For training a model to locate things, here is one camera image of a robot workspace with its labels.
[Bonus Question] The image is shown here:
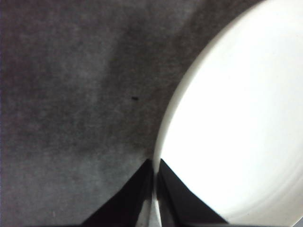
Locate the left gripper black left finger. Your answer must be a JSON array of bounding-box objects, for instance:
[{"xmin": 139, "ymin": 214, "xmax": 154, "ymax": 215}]
[{"xmin": 80, "ymin": 158, "xmax": 154, "ymax": 227}]

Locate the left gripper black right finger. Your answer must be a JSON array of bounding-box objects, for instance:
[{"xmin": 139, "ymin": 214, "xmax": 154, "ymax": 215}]
[{"xmin": 157, "ymin": 158, "xmax": 230, "ymax": 227}]

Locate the white plate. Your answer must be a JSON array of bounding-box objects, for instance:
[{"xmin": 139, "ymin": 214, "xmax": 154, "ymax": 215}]
[{"xmin": 148, "ymin": 0, "xmax": 303, "ymax": 227}]

